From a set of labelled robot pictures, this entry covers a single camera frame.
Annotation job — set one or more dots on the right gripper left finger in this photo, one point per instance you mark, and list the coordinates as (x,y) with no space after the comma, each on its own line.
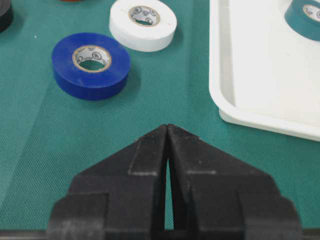
(120,198)

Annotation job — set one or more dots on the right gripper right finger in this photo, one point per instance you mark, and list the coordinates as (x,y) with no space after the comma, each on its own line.
(216,196)

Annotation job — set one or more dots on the blue tape roll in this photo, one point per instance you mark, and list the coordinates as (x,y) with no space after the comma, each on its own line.
(90,66)

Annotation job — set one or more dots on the teal tape roll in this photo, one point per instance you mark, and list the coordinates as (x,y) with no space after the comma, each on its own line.
(303,16)

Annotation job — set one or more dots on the orange tape roll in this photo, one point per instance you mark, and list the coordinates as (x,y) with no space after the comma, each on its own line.
(70,1)

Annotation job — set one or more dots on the black tape roll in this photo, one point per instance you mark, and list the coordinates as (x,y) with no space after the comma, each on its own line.
(6,14)

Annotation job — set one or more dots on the white plastic tray case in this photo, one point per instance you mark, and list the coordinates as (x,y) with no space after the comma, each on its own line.
(263,74)

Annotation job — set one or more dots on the white tape roll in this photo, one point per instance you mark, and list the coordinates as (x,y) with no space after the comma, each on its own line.
(142,25)

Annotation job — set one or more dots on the green table cloth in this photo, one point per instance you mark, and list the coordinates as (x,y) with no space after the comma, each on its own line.
(48,136)

